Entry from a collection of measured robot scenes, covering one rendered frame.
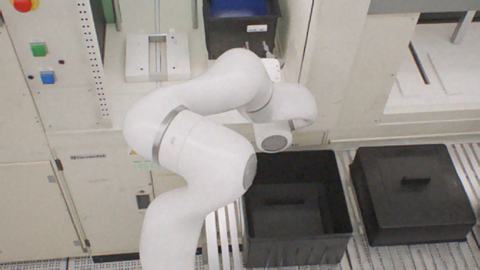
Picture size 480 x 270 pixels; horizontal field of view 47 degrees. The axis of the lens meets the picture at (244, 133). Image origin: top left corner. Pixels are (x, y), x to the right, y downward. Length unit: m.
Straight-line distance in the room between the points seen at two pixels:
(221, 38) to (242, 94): 0.84
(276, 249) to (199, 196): 0.65
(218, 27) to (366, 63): 0.46
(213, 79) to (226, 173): 0.16
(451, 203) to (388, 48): 0.48
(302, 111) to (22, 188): 1.12
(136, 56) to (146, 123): 1.04
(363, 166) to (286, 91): 0.58
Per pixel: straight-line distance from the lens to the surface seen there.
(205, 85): 0.87
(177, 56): 1.86
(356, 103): 1.73
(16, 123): 1.72
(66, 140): 1.76
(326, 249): 1.51
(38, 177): 1.92
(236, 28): 1.70
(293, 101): 1.16
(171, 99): 0.87
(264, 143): 1.24
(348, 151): 1.83
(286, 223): 1.62
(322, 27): 1.41
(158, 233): 0.92
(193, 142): 0.82
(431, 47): 2.10
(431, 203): 1.65
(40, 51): 1.48
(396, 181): 1.66
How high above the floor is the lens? 2.16
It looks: 51 degrees down
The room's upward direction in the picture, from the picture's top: 5 degrees clockwise
